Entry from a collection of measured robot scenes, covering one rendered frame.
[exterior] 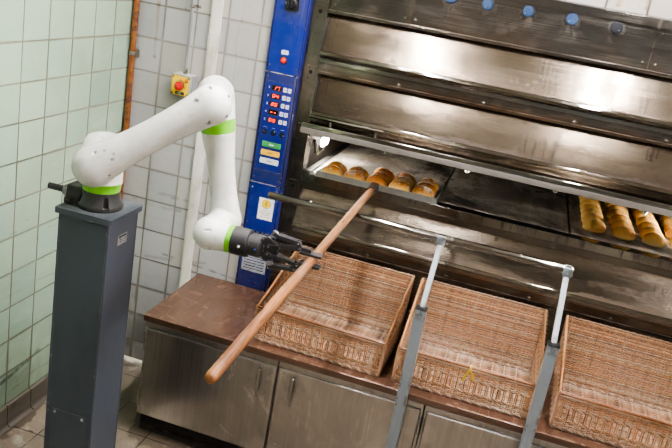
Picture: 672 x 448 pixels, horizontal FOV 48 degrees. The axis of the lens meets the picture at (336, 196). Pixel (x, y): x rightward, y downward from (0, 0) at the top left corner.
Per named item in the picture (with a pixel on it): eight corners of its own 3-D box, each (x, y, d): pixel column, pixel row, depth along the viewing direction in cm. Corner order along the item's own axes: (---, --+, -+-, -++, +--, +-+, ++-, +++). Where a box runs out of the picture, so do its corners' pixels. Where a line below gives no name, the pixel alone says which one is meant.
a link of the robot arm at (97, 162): (58, 163, 223) (217, 79, 220) (71, 149, 238) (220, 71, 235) (82, 200, 227) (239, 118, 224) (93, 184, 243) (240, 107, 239)
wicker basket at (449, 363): (408, 331, 342) (421, 275, 334) (534, 365, 331) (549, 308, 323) (388, 381, 297) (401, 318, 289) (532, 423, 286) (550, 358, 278)
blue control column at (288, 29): (327, 264, 557) (381, -38, 495) (348, 269, 553) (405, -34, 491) (219, 388, 377) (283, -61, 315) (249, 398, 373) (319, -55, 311)
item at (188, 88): (176, 92, 348) (178, 71, 345) (196, 97, 346) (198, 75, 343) (168, 94, 341) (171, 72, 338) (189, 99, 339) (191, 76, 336)
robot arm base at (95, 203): (37, 198, 249) (38, 180, 247) (64, 187, 263) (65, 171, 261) (107, 216, 243) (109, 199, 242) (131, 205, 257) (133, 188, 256)
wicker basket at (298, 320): (289, 296, 356) (298, 242, 348) (405, 330, 342) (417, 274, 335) (248, 339, 310) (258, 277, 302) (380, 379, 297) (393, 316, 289)
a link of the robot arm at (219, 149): (195, 134, 244) (227, 135, 241) (209, 126, 254) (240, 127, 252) (204, 239, 255) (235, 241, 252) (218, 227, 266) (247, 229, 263)
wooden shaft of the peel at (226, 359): (214, 387, 164) (216, 375, 163) (201, 384, 165) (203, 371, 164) (373, 195, 325) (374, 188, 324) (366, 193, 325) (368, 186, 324)
